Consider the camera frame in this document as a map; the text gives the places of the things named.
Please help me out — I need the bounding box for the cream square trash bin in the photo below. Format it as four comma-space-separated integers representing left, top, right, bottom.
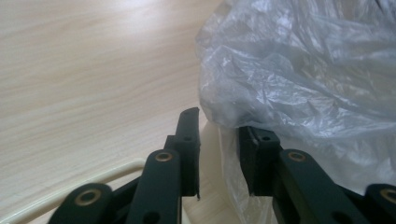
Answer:
181, 119, 247, 224

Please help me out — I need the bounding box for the clear plastic bag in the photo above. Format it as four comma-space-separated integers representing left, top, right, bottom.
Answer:
195, 0, 396, 224

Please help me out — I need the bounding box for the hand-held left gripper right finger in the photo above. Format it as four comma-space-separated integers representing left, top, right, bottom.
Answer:
237, 125, 283, 197

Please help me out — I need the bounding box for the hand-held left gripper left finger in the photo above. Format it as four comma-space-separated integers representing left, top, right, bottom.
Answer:
163, 106, 201, 199

